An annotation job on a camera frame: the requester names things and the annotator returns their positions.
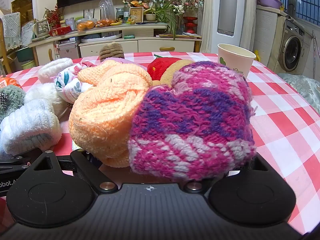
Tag clear plastic bag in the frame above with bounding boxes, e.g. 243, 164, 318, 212
99, 0, 117, 23

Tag cream television cabinet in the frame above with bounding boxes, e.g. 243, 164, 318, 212
29, 22, 202, 65

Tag orange artificial flowers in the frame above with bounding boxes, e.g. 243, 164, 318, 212
130, 0, 150, 8

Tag floral white cloth bundle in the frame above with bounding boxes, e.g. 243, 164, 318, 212
54, 61, 97, 103

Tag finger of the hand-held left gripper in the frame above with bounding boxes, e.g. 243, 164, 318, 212
0, 148, 43, 174

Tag front-load washing machine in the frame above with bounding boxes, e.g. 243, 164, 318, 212
275, 19, 313, 74

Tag orange bread packet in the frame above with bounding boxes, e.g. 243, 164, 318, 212
0, 77, 23, 90

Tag window with blue grille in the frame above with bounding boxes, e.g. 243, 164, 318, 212
275, 0, 320, 25

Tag grey patterned cushion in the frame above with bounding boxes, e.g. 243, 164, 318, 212
277, 73, 320, 117

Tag white printed board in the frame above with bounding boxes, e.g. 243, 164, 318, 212
21, 21, 35, 40

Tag stack of flat books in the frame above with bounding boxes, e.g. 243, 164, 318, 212
156, 32, 202, 39

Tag grey storage box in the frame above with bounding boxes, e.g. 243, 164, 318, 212
57, 41, 80, 59

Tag green bucket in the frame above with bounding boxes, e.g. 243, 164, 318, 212
16, 46, 34, 63

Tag white fluffy sock roll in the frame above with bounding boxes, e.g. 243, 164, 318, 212
37, 57, 74, 84

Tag potted spider plant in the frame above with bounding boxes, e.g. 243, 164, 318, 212
144, 2, 183, 40

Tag wooden chair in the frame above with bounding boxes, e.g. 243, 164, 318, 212
0, 12, 23, 75

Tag bag of oranges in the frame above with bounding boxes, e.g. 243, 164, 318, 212
76, 17, 97, 32

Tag red berry branches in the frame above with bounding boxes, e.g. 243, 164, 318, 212
45, 5, 63, 28

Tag bag of tangerines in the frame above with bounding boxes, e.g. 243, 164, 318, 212
96, 19, 117, 27

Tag red white checked tablecloth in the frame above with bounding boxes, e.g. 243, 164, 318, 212
0, 52, 320, 233

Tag purple plastic basin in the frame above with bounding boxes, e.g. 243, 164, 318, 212
257, 0, 283, 9

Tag white oval tray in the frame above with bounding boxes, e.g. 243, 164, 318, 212
81, 34, 123, 43

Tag white tower air conditioner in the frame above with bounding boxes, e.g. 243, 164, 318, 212
214, 0, 247, 48

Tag white fleece roll grey trim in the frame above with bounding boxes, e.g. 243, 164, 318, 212
0, 99, 62, 155

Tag red flat box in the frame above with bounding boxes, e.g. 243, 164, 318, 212
49, 26, 72, 37

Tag pink purple knit hat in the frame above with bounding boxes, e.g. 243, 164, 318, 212
127, 61, 258, 182

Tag grey-green knit checked bow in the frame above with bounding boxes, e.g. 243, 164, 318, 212
0, 84, 27, 128

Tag orange knit bundle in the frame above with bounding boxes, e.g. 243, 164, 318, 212
68, 60, 153, 168

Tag brown ribbed knit roll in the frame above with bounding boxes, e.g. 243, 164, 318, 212
99, 42, 125, 61

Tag red pedestal stand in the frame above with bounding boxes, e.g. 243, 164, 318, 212
183, 16, 198, 34

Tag red plush toy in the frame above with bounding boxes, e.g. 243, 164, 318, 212
147, 54, 183, 81

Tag beige covered appliance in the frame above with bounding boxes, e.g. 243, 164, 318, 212
254, 5, 287, 63

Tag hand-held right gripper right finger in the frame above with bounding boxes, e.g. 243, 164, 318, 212
184, 155, 272, 195

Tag white fluffy pompom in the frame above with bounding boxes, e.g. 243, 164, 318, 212
25, 82, 68, 117

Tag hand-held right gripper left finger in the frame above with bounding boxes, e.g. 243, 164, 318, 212
30, 151, 118, 195

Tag lace chair cover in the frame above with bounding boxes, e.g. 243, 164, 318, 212
2, 12, 22, 51

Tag white paper cup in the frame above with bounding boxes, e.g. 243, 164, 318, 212
217, 43, 257, 79

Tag framed certificate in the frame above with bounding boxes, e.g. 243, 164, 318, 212
129, 7, 144, 23

